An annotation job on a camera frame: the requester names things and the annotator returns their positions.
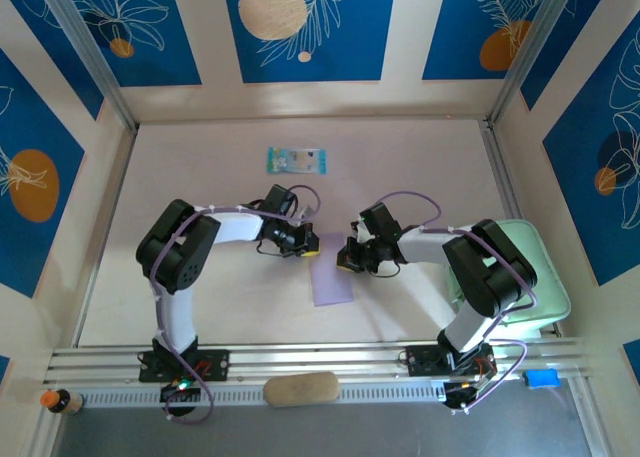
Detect lilac square paper sheet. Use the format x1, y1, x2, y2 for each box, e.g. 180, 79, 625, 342
308, 232, 356, 307

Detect blue snack packet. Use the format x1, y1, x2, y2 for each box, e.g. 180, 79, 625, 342
266, 146, 329, 177

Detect beige oval wooden block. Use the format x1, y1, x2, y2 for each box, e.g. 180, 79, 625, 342
263, 371, 340, 408

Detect blue sponge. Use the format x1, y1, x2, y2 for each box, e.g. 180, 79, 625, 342
522, 369, 560, 391

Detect small orange-capped bottle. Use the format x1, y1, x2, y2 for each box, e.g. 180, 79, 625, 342
39, 389, 84, 417

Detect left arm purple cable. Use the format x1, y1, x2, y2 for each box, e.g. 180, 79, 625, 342
148, 184, 321, 426

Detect aluminium mounting rail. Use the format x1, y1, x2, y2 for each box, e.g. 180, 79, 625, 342
43, 339, 596, 386

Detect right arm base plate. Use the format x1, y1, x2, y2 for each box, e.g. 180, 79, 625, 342
405, 344, 497, 378

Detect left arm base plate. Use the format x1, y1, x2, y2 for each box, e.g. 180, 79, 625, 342
138, 347, 231, 384

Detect aluminium side rail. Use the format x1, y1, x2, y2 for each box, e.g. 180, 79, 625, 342
480, 118, 524, 223
71, 126, 139, 349

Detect slotted grey cable duct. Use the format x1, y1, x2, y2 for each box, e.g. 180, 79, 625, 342
79, 380, 449, 409

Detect aluminium frame post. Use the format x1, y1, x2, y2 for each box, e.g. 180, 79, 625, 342
35, 0, 140, 132
487, 0, 584, 128

